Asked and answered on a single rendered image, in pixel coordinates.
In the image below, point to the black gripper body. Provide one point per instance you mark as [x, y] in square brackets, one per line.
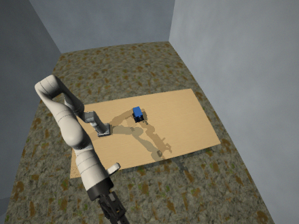
[100, 190]

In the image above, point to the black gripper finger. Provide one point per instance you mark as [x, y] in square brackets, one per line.
[115, 205]
[112, 219]

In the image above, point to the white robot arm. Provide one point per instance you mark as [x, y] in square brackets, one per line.
[88, 163]

